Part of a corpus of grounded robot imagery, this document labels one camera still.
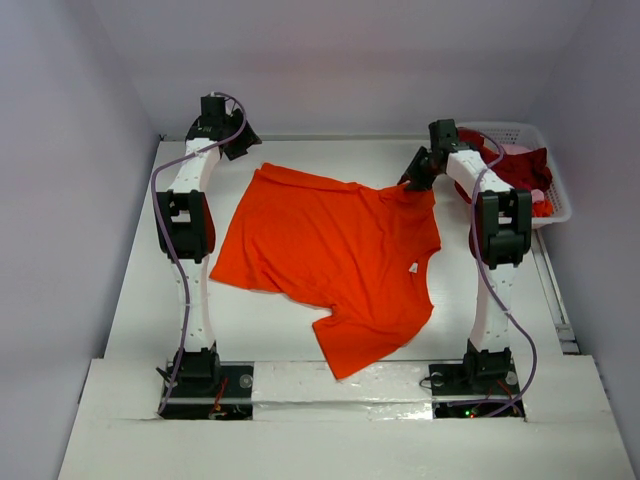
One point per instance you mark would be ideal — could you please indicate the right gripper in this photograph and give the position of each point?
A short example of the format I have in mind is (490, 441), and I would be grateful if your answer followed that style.
(420, 168)

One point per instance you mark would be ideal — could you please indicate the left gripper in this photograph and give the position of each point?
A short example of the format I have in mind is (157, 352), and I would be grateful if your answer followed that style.
(247, 139)

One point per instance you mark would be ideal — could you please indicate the orange t shirt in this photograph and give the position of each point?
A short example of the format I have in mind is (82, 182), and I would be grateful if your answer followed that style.
(361, 253)

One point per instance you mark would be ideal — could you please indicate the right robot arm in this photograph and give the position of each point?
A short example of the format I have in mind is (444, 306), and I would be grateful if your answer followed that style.
(500, 237)

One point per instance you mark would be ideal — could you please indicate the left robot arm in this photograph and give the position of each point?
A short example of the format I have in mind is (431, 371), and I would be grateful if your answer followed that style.
(186, 235)

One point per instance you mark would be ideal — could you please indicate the white plastic basket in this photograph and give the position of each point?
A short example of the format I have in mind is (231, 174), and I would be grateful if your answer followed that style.
(514, 133)

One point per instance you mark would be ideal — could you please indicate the dark red t shirt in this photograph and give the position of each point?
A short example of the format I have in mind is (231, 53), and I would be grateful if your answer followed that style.
(479, 143)

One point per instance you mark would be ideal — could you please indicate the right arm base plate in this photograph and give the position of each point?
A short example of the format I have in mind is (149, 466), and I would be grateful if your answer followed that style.
(454, 398)

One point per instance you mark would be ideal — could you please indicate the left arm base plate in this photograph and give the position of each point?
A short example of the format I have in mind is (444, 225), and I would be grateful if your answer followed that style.
(230, 400)

